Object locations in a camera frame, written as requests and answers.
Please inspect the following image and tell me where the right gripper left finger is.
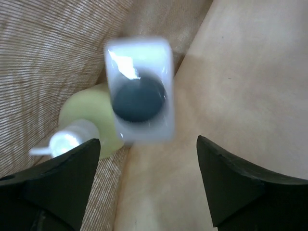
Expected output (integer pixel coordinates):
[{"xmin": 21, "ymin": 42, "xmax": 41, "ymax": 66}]
[{"xmin": 0, "ymin": 139, "xmax": 101, "ymax": 231}]

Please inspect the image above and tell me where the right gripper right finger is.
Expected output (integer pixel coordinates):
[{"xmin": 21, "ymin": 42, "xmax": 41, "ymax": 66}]
[{"xmin": 196, "ymin": 136, "xmax": 308, "ymax": 231}]

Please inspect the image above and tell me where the green lotion pump bottle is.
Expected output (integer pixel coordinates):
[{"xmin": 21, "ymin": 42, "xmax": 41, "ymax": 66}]
[{"xmin": 29, "ymin": 83, "xmax": 124, "ymax": 159}]

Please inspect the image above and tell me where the brown canvas tote bag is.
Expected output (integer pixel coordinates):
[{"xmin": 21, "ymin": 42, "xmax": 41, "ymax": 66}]
[{"xmin": 0, "ymin": 0, "xmax": 308, "ymax": 231}]

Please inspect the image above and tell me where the white bottle black cap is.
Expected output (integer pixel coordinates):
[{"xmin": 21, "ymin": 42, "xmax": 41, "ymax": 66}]
[{"xmin": 104, "ymin": 37, "xmax": 175, "ymax": 143}]

